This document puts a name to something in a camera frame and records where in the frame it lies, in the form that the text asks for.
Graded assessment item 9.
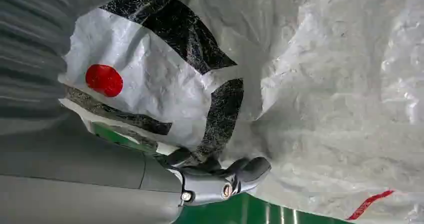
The ribbed grey right arm sleeve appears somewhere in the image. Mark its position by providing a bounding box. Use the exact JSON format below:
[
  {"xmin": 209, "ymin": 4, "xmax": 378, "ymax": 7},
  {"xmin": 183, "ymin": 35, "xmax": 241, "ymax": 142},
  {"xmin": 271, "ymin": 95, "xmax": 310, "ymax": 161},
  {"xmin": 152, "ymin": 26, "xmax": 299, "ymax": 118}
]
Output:
[{"xmin": 0, "ymin": 0, "xmax": 140, "ymax": 136}]

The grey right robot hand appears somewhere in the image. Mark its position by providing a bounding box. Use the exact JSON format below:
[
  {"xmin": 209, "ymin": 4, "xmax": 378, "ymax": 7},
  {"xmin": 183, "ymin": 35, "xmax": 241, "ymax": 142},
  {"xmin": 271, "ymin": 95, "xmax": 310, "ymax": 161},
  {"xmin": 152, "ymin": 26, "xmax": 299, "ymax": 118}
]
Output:
[{"xmin": 0, "ymin": 111, "xmax": 273, "ymax": 224}]

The large grey plastic parcel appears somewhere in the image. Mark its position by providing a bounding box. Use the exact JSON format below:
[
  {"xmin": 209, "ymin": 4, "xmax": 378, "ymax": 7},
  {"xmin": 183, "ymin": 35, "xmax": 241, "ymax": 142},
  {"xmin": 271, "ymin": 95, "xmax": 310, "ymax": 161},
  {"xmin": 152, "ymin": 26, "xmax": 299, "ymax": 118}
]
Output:
[{"xmin": 172, "ymin": 0, "xmax": 424, "ymax": 224}]

